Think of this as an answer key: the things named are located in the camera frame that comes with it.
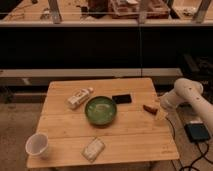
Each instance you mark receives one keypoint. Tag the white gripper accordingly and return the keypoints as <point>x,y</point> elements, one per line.
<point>169,100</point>

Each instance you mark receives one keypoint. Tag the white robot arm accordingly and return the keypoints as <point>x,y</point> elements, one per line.
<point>186,90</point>

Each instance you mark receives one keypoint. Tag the green ceramic bowl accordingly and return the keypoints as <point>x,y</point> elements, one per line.
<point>100,110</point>

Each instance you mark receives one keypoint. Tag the black power box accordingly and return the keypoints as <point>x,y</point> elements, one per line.
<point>197,132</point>

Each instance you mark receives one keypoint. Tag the black phone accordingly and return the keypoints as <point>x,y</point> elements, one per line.
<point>122,99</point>

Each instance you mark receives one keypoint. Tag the wooden folding table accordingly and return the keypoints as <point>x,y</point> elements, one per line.
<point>134,136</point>

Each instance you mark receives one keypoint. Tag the white packaged snack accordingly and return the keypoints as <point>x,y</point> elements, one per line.
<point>93,150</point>

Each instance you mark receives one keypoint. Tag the white bottle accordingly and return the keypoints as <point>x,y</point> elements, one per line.
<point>79,97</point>

